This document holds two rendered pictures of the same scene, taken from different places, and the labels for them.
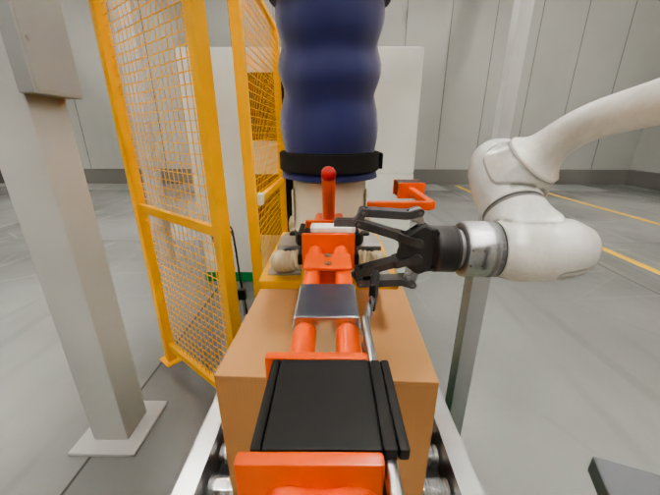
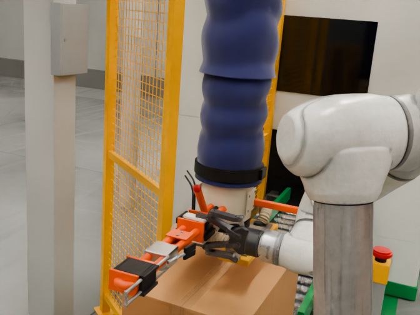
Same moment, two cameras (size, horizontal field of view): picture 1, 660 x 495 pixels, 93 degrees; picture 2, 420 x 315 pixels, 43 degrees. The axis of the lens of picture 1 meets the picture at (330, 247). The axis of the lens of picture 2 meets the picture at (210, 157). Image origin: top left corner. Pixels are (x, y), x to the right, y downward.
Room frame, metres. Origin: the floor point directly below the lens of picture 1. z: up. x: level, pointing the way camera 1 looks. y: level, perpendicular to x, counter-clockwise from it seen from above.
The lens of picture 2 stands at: (-0.84, -0.54, 1.77)
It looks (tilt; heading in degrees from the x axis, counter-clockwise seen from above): 15 degrees down; 21
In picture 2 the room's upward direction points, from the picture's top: 4 degrees clockwise
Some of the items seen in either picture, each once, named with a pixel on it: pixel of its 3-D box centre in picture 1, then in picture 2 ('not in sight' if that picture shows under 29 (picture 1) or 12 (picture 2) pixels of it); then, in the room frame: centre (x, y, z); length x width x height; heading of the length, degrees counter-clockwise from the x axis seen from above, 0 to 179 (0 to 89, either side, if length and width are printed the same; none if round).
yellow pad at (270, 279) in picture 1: (292, 249); not in sight; (0.75, 0.10, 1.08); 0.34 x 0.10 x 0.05; 0
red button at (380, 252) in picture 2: not in sight; (381, 255); (0.97, -0.50, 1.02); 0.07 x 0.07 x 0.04
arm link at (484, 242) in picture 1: (472, 248); (271, 246); (0.48, -0.23, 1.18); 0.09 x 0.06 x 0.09; 179
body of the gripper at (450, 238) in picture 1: (427, 248); (245, 240); (0.48, -0.16, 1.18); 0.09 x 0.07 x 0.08; 89
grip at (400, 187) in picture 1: (408, 189); not in sight; (1.05, -0.26, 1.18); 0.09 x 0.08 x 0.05; 90
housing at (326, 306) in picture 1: (326, 317); (161, 255); (0.28, 0.00, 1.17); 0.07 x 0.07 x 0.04; 0
